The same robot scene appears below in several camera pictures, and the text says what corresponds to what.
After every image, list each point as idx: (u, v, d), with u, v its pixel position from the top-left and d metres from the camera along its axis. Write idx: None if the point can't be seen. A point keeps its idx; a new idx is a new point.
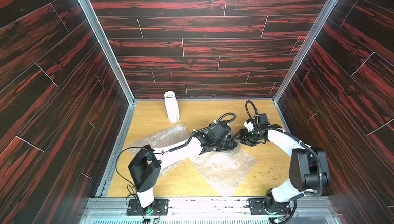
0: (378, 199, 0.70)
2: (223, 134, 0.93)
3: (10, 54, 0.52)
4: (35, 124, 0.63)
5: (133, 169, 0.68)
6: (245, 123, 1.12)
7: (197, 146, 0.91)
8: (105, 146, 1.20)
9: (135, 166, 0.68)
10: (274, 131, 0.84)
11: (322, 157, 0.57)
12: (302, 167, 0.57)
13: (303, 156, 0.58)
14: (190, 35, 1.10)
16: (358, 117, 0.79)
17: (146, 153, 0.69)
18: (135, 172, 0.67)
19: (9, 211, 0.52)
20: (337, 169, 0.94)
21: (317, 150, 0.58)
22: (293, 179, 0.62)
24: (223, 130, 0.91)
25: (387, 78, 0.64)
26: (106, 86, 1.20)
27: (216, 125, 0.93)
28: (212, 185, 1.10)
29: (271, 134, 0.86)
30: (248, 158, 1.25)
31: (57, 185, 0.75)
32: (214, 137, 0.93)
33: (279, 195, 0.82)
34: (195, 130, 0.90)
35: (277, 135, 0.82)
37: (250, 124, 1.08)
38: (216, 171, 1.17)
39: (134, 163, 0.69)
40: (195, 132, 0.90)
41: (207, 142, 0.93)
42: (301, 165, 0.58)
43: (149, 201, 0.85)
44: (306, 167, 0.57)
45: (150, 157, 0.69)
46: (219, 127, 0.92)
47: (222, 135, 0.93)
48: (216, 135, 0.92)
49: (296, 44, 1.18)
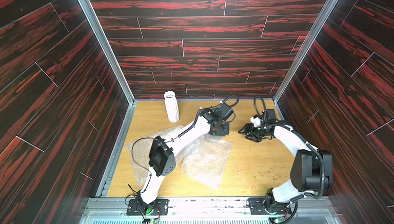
0: (378, 199, 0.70)
2: (228, 114, 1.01)
3: (10, 54, 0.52)
4: (35, 124, 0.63)
5: (153, 160, 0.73)
6: (251, 119, 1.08)
7: (205, 123, 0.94)
8: (105, 146, 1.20)
9: (154, 157, 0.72)
10: (280, 128, 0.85)
11: (327, 160, 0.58)
12: (304, 168, 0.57)
13: (308, 158, 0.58)
14: (190, 35, 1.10)
16: (358, 117, 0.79)
17: (158, 142, 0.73)
18: (155, 162, 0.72)
19: (9, 211, 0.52)
20: (337, 169, 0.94)
21: (322, 154, 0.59)
22: (293, 178, 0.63)
24: (228, 109, 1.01)
25: (387, 78, 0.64)
26: (106, 86, 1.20)
27: (221, 105, 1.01)
28: (199, 181, 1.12)
29: (277, 131, 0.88)
30: (222, 144, 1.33)
31: (56, 185, 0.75)
32: (221, 114, 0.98)
33: (279, 195, 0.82)
34: (202, 108, 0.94)
35: (283, 133, 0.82)
37: (256, 120, 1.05)
38: (199, 166, 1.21)
39: (152, 154, 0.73)
40: (201, 109, 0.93)
41: (215, 118, 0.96)
42: (304, 167, 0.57)
43: (152, 198, 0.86)
44: (308, 169, 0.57)
45: (163, 145, 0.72)
46: (225, 107, 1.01)
47: (227, 114, 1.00)
48: (222, 113, 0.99)
49: (296, 44, 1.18)
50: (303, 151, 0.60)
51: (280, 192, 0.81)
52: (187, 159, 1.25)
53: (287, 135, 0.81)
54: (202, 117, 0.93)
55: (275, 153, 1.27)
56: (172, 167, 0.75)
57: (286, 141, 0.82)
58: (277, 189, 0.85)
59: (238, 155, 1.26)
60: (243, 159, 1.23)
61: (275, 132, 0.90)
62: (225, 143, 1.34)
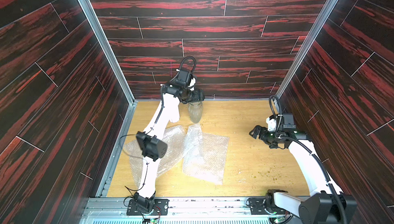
0: (379, 199, 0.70)
2: (189, 77, 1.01)
3: (10, 54, 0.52)
4: (35, 124, 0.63)
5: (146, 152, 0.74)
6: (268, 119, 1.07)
7: (172, 98, 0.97)
8: (105, 146, 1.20)
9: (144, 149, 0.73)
10: (299, 146, 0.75)
11: (351, 207, 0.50)
12: (319, 214, 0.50)
13: (326, 202, 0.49)
14: (190, 35, 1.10)
16: (358, 117, 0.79)
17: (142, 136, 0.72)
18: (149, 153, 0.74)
19: (9, 211, 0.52)
20: (337, 169, 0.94)
21: (346, 199, 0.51)
22: (303, 211, 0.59)
24: (187, 74, 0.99)
25: (387, 78, 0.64)
26: (106, 86, 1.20)
27: (179, 73, 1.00)
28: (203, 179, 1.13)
29: (293, 146, 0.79)
30: (219, 139, 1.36)
31: (57, 185, 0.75)
32: (182, 82, 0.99)
33: (280, 202, 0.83)
34: (162, 85, 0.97)
35: (302, 153, 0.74)
37: (272, 122, 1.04)
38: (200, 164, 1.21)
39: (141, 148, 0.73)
40: (162, 87, 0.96)
41: (179, 89, 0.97)
42: (319, 212, 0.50)
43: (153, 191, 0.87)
44: (323, 215, 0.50)
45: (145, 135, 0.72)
46: (183, 73, 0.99)
47: (189, 78, 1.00)
48: (183, 80, 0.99)
49: (296, 44, 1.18)
50: (323, 194, 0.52)
51: (282, 200, 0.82)
52: (187, 158, 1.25)
53: (305, 157, 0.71)
54: (168, 93, 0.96)
55: (275, 153, 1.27)
56: (166, 148, 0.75)
57: (302, 163, 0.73)
58: (278, 196, 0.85)
59: (238, 155, 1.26)
60: (243, 159, 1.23)
61: (292, 146, 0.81)
62: (226, 141, 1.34)
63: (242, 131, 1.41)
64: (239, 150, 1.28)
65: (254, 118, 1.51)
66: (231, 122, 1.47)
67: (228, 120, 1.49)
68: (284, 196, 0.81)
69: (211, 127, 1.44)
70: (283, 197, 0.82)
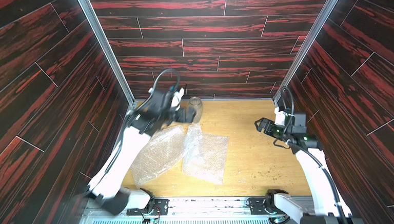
0: (378, 199, 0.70)
2: (168, 98, 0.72)
3: (10, 54, 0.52)
4: (35, 124, 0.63)
5: None
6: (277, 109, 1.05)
7: (135, 137, 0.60)
8: (105, 146, 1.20)
9: None
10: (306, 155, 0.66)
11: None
12: None
13: None
14: (190, 35, 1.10)
16: (358, 117, 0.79)
17: None
18: None
19: (9, 211, 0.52)
20: (337, 169, 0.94)
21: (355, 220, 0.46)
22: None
24: (162, 95, 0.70)
25: (387, 78, 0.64)
26: (106, 86, 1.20)
27: (152, 95, 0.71)
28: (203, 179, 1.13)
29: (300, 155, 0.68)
30: (220, 139, 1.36)
31: (56, 185, 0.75)
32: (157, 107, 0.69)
33: (280, 204, 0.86)
34: (131, 114, 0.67)
35: (309, 161, 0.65)
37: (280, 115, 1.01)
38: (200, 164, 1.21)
39: None
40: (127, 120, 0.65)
41: (150, 120, 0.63)
42: None
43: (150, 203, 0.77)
44: None
45: None
46: (157, 95, 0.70)
47: (166, 100, 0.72)
48: (158, 103, 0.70)
49: (296, 44, 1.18)
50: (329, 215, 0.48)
51: (282, 203, 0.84)
52: (187, 158, 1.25)
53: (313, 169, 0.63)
54: (131, 127, 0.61)
55: (275, 153, 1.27)
56: None
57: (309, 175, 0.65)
58: (279, 198, 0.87)
59: (238, 155, 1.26)
60: (243, 159, 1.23)
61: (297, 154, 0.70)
62: (226, 141, 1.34)
63: (242, 131, 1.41)
64: (239, 150, 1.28)
65: (254, 118, 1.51)
66: (231, 122, 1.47)
67: (228, 120, 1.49)
68: (285, 199, 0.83)
69: (211, 127, 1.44)
70: (283, 199, 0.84)
